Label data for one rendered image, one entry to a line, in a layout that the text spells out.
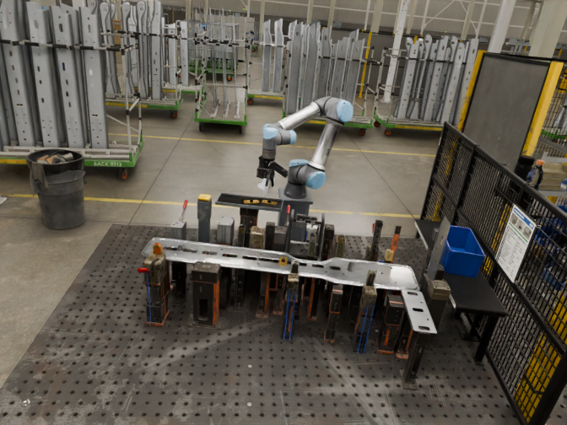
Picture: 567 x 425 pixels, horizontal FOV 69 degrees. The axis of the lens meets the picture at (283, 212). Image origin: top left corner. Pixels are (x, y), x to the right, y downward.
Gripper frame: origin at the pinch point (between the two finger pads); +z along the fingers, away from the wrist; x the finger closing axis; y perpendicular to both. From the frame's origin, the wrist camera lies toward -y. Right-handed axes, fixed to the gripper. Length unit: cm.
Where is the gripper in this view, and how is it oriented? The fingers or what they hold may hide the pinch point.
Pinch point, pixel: (269, 191)
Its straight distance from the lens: 230.2
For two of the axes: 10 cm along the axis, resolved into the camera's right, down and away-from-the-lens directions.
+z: -0.9, 9.0, 4.2
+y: -9.6, -1.9, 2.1
